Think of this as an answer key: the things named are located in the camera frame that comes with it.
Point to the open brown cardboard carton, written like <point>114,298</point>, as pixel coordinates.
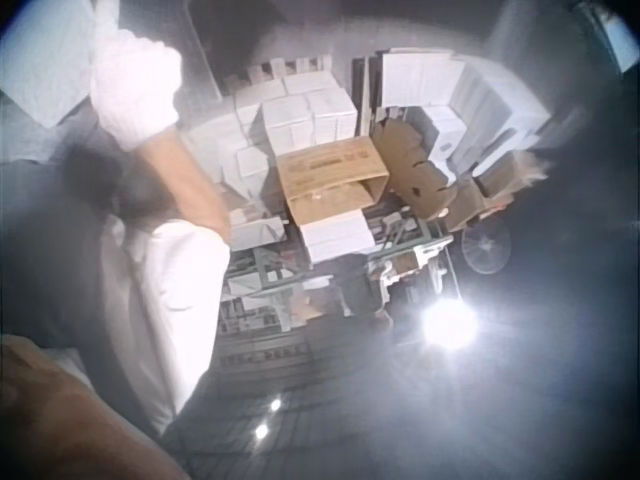
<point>330,175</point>

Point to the person's right hand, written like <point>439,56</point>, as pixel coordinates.
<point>137,95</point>

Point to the wooden pallet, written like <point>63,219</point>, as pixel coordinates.
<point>295,65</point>

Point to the heap of brown cartons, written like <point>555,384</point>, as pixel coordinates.
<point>492,192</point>

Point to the flattened brown cardboard carton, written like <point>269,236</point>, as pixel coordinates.
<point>407,165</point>

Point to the stack of white boxes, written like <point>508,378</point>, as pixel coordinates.
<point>295,115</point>

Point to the heap of white folded cartons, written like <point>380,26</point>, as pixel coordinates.
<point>465,95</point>

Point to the small pile of white boxes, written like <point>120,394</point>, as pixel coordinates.
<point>337,237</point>

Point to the person's right fingers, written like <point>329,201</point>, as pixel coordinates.
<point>135,50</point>

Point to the green metal machine frame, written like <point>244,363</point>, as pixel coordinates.
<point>400,245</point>

